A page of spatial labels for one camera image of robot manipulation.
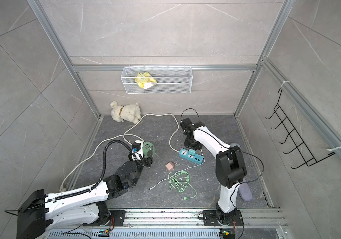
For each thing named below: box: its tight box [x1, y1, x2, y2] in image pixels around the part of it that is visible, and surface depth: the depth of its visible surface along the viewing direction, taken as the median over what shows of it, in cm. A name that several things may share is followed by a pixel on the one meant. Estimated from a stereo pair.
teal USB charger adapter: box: [188, 148, 196, 156], surface depth 92 cm
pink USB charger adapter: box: [165, 161, 175, 171], surface depth 92 cm
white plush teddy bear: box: [110, 100, 142, 124], surface depth 113 cm
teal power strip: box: [178, 148, 204, 165], surface depth 95 cm
